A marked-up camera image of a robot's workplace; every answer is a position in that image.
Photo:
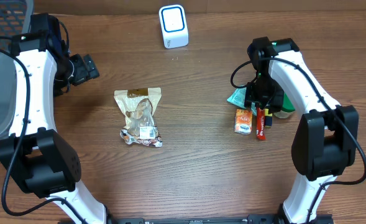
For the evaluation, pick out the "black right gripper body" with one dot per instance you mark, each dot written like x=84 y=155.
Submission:
x=264 y=101

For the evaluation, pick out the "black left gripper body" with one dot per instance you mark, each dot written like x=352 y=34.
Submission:
x=85 y=66

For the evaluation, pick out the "yellow highlighter pen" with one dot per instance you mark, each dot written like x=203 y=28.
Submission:
x=268 y=120

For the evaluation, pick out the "teal plastic packet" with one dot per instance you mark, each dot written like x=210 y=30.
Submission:
x=238 y=99

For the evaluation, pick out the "green lid jar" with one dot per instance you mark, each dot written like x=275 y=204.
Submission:
x=286 y=110

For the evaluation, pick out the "red snack stick packet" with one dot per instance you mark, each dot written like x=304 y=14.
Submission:
x=260 y=124

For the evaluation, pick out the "orange small snack box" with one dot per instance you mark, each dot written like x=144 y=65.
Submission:
x=243 y=122

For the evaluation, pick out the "beige snack pouch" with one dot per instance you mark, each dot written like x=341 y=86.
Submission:
x=138 y=107

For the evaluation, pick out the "grey plastic mesh basket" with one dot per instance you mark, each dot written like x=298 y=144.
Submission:
x=14 y=19

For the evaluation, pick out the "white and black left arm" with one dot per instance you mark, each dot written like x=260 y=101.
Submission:
x=35 y=156

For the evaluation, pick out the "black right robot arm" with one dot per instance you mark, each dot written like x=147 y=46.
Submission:
x=326 y=139

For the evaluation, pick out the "white barcode scanner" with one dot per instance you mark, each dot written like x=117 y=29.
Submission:
x=173 y=26

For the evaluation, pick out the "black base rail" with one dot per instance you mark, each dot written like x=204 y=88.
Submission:
x=251 y=219

